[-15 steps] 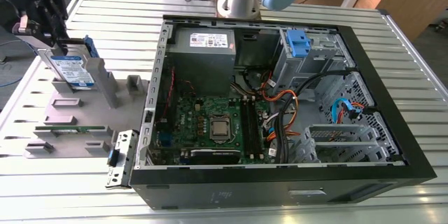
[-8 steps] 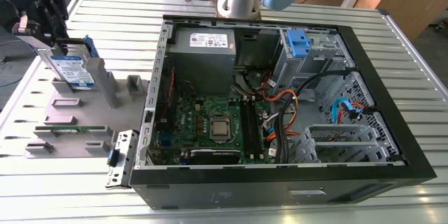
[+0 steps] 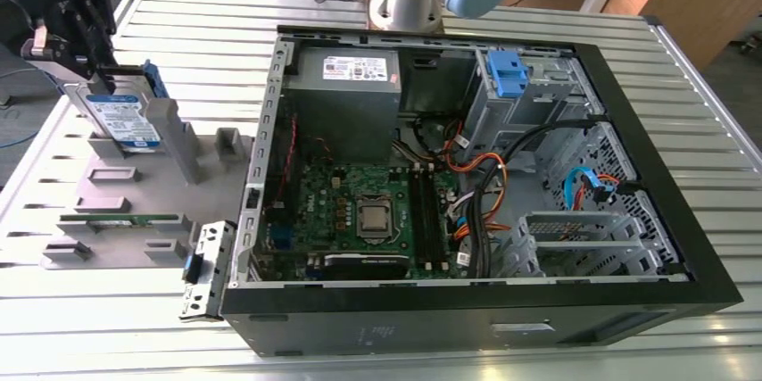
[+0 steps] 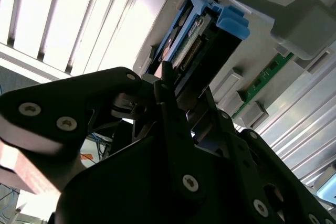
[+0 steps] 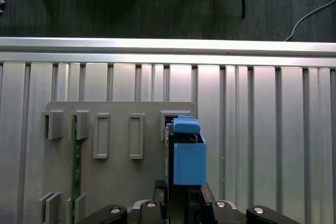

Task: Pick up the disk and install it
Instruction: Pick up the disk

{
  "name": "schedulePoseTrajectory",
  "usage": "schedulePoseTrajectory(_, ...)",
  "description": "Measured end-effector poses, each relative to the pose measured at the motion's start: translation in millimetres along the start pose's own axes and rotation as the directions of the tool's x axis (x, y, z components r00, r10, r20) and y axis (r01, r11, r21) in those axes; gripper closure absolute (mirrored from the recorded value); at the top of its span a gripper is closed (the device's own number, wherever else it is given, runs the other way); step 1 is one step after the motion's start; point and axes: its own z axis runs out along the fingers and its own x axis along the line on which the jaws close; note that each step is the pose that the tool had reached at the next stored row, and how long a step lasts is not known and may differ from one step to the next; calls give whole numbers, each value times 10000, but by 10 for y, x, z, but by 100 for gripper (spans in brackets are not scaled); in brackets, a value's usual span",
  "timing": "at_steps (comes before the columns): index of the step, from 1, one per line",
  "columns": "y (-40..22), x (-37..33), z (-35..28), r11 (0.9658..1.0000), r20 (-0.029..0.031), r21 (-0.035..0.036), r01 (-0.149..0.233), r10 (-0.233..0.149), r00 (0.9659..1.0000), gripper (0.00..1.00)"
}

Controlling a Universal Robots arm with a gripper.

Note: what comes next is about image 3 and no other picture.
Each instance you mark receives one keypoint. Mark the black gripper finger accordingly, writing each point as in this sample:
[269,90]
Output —
[73,42]
[101,10]

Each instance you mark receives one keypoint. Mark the blue drive latch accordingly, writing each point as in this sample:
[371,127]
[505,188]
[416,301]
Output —
[505,73]

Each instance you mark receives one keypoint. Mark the black PC case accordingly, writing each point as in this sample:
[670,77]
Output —
[416,323]

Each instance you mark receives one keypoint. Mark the grey parts rack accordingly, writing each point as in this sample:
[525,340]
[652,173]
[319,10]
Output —
[154,202]

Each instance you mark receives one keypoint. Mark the black graphics card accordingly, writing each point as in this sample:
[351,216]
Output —
[365,267]

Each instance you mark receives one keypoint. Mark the green RAM stick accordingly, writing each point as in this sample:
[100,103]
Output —
[148,219]

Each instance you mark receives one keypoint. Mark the CPU socket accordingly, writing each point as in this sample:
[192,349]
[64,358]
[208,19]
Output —
[376,198]

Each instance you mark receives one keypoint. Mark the wooden cabinet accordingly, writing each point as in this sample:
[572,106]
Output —
[708,6]

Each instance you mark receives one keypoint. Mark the metal drive cage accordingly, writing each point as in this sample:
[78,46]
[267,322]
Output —
[535,109]

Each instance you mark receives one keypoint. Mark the silver CPU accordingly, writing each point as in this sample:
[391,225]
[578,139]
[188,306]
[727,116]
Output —
[375,218]

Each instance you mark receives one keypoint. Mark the black RAM slot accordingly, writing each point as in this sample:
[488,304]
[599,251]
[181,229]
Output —
[420,220]
[436,220]

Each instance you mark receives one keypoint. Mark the metal disk bay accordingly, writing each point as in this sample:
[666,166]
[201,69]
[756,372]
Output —
[583,245]

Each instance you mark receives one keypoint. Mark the metal expansion slot bracket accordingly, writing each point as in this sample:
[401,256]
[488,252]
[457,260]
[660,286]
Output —
[217,260]

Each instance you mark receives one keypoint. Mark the hard disk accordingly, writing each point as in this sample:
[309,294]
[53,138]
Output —
[118,118]

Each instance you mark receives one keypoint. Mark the green motherboard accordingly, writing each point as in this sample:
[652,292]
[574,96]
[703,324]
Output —
[333,238]

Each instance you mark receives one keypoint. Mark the grey power supply unit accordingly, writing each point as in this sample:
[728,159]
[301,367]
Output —
[339,118]

